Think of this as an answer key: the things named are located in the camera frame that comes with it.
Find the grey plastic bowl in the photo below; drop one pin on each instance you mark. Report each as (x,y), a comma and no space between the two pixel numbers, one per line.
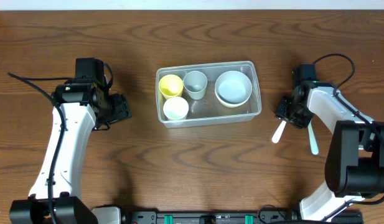
(233,87)

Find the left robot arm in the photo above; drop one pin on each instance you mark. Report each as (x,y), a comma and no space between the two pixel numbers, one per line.
(56,195)

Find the white plastic fork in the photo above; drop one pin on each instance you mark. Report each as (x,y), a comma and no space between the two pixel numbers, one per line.
(279,132)

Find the grey plastic cup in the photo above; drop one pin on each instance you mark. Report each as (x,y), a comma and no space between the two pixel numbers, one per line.
(195,83)

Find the clear plastic container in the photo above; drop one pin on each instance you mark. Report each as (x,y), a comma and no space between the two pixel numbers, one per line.
(209,110)

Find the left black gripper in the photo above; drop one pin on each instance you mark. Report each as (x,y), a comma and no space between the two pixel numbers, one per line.
(120,107)

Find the yellow plastic cup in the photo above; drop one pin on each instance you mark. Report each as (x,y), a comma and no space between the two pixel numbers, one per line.
(171,86)

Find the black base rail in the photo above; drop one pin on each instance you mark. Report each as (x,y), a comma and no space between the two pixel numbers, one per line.
(222,217)

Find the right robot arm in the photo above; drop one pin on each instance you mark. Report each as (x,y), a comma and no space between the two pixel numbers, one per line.
(354,168)

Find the yellow plastic bowl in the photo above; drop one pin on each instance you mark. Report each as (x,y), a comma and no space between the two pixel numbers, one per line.
(231,105)

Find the green plastic spoon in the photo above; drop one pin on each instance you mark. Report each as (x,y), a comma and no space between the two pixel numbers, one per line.
(312,140)

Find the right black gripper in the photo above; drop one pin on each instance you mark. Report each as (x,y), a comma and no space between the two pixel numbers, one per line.
(294,117)

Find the white plastic cup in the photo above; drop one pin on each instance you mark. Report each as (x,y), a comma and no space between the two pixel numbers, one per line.
(176,108)

